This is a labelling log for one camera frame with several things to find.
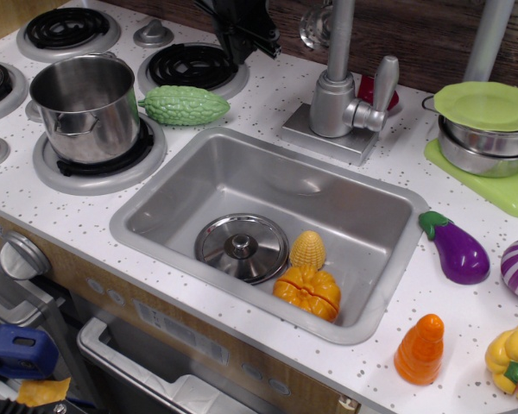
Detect yellow toy corn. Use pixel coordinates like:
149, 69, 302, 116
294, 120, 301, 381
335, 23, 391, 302
289, 230, 326, 270

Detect front stove burner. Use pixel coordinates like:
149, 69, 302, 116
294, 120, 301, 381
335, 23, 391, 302
33, 115, 167, 196

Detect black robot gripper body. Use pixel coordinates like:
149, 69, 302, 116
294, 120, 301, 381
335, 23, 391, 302
194, 0, 281, 59

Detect stove burner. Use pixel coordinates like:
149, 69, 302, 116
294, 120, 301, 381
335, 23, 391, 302
137, 42, 250, 100
33, 115, 167, 196
16, 7, 121, 63
0, 63, 28, 119

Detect yellow toy bell pepper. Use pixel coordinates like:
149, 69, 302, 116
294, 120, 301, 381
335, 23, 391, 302
485, 326, 518, 398

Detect grey vertical pole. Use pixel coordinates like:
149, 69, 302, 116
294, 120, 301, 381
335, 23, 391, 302
463, 0, 515, 82

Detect orange toy carrot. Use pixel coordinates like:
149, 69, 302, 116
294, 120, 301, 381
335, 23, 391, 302
394, 314, 445, 386

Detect yellow tape piece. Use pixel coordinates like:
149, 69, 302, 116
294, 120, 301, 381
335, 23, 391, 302
16, 378, 72, 407

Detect steel pot lid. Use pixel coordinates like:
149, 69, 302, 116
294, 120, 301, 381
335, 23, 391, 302
193, 213, 289, 285

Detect silver oven knob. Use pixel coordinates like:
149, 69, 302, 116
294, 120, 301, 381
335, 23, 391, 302
0, 231, 51, 280

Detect stainless steel pot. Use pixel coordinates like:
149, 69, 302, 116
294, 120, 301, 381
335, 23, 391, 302
29, 54, 140, 164

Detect grey dishwasher door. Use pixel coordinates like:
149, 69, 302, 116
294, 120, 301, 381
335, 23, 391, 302
77, 317, 266, 413

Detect red toy item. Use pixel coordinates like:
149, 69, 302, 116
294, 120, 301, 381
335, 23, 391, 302
357, 75, 399, 110

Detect back left stove burner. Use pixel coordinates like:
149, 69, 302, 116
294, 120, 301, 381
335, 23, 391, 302
16, 7, 121, 63

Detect green toy bitter gourd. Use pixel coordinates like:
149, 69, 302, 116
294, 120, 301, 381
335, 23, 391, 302
137, 85, 231, 126

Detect silver toy faucet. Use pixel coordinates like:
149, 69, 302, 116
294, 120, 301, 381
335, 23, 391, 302
282, 1, 400, 166

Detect green plastic plate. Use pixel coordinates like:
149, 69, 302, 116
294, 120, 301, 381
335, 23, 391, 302
433, 81, 518, 132

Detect back right stove burner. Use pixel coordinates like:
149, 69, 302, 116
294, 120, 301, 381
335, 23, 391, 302
137, 42, 250, 100

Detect grey sink basin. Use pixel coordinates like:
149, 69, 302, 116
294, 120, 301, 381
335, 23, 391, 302
111, 128, 428, 345

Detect green cutting board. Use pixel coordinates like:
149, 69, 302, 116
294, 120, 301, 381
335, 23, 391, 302
424, 140, 518, 217

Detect grey stove knob back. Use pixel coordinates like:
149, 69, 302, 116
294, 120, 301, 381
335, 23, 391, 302
133, 19, 174, 48

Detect stacked steel bowls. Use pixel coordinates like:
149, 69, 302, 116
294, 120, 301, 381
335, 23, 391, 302
438, 116, 518, 178

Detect purple toy eggplant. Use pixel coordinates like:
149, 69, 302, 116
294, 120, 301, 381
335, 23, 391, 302
419, 210, 490, 285

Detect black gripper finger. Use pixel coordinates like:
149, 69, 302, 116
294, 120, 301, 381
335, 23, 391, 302
218, 28, 256, 65

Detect blue clamp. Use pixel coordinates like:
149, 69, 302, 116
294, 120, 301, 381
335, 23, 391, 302
0, 324, 60, 380

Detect far left stove burner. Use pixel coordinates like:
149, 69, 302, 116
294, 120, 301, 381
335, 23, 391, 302
0, 63, 28, 119

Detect orange toy pumpkin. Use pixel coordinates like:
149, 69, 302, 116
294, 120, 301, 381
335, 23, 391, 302
273, 265, 341, 323

